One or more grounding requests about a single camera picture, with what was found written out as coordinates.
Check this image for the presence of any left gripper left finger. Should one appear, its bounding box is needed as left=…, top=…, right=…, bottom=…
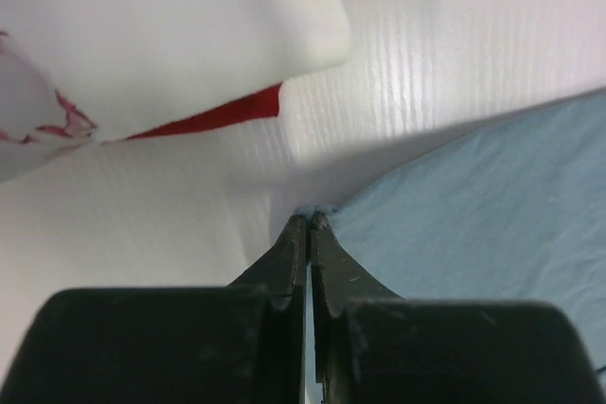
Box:
left=1, top=216, right=307, bottom=403

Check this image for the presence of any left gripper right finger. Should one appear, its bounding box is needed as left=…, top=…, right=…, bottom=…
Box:
left=309, top=213, right=605, bottom=403

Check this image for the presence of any blue-grey t-shirt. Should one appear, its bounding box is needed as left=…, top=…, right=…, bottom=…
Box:
left=300, top=91, right=605, bottom=372

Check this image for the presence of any red folded t-shirt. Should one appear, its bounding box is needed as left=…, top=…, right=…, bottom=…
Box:
left=129, top=83, right=282, bottom=140

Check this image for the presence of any white floral folded t-shirt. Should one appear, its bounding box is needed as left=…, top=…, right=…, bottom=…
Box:
left=1, top=0, right=350, bottom=180

